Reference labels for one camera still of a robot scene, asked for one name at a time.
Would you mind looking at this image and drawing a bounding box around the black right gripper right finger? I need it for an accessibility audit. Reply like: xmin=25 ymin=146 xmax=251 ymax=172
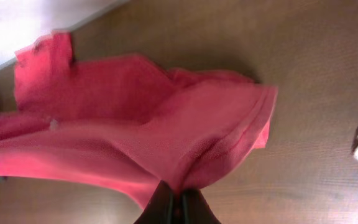
xmin=180 ymin=189 xmax=221 ymax=224

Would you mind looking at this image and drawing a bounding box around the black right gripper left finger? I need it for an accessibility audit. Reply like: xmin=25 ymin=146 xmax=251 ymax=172
xmin=134 ymin=181 xmax=178 ymax=224

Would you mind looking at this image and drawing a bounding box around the orange polo shirt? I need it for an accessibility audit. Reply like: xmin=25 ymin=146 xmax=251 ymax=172
xmin=0 ymin=32 xmax=278 ymax=207

